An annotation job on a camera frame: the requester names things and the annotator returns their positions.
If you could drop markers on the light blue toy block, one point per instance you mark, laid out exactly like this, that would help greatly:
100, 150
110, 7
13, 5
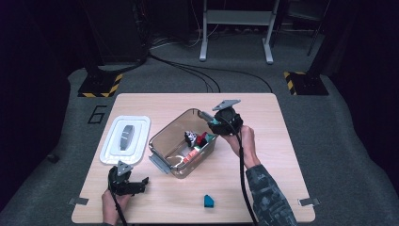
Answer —
215, 121

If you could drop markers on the black toy block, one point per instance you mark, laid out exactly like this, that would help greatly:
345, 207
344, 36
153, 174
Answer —
201, 143

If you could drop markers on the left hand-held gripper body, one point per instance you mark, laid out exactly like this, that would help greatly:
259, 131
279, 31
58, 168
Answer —
120, 185

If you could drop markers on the red toy block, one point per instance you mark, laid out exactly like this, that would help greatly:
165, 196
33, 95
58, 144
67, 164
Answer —
202, 136

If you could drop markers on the grey tape piece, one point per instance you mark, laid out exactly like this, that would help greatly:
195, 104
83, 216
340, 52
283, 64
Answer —
78, 201
309, 201

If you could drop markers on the person's right hand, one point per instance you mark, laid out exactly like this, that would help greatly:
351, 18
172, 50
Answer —
246, 146

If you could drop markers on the white metal stand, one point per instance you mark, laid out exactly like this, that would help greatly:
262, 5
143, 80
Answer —
238, 17

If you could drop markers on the black and white toy figure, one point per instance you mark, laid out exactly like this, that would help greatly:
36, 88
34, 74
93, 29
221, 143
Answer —
189, 138

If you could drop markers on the person's left hand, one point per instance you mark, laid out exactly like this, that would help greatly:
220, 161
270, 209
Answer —
109, 207

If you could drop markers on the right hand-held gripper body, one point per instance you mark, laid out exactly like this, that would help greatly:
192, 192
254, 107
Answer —
230, 124

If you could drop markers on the transparent brown storage box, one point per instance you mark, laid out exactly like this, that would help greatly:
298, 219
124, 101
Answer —
172, 135

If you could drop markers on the dark cyan sloped toy block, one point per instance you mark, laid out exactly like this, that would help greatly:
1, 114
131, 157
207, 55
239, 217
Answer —
208, 201

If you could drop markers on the striped black stand base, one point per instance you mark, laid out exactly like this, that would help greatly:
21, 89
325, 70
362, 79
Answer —
100, 84
309, 84

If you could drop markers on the small black floor object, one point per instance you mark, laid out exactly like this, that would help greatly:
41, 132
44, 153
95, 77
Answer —
52, 158

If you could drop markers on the salmon pink toy block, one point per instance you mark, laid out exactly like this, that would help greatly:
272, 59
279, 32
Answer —
191, 154

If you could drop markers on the dark equipment cabinet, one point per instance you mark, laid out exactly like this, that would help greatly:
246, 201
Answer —
116, 31

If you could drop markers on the teal toy block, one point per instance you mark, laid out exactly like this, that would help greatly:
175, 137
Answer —
210, 137

